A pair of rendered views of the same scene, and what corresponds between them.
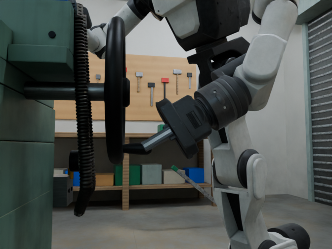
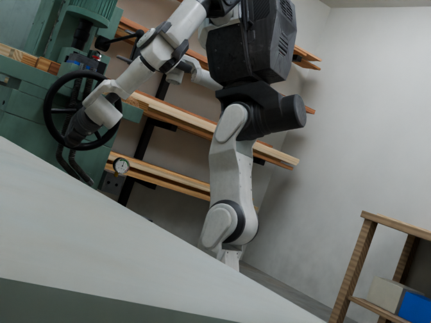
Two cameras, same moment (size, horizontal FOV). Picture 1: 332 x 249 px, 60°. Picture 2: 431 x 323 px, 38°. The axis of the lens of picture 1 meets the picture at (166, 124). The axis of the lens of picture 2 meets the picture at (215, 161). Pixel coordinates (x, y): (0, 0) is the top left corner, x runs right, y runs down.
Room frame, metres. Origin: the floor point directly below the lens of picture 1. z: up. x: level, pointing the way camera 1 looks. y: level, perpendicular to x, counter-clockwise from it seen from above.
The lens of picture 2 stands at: (0.10, -2.17, 0.77)
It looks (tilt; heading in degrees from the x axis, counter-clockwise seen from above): 1 degrees up; 66
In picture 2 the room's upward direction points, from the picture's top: 20 degrees clockwise
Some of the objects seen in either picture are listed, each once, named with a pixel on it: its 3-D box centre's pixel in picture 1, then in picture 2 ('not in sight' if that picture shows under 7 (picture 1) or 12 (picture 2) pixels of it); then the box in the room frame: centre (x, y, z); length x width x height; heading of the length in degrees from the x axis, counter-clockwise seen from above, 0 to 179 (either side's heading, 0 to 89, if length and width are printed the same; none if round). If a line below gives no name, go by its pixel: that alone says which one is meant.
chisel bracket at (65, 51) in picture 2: not in sight; (71, 59); (0.54, 0.46, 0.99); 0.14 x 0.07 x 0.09; 97
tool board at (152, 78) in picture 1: (125, 86); not in sight; (3.81, 0.55, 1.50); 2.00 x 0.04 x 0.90; 101
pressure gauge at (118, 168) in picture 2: (74, 164); (120, 167); (0.82, 0.26, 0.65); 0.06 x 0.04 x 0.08; 7
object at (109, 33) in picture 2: not in sight; (107, 22); (0.66, 0.67, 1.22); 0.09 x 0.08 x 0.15; 97
